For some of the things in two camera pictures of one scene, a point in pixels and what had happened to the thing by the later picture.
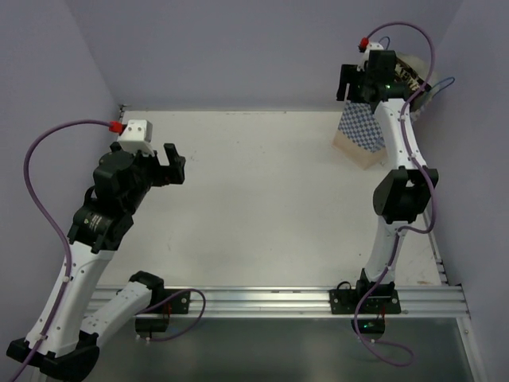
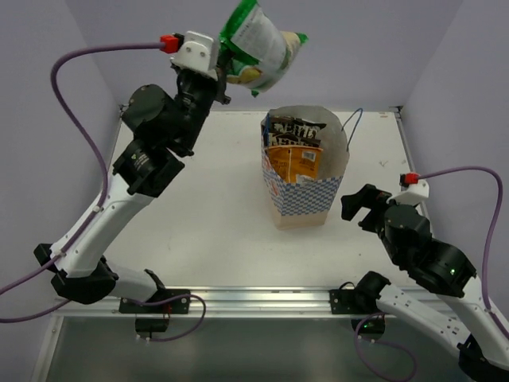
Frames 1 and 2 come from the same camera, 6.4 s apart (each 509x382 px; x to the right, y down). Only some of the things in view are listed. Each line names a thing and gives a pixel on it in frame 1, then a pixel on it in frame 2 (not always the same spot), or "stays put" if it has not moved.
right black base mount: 343,300 stays put
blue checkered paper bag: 359,138 -> 307,202
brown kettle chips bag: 410,77 -> 277,126
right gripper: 348,73 -> 369,193
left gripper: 160,171 -> 219,74
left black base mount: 163,302 stays put
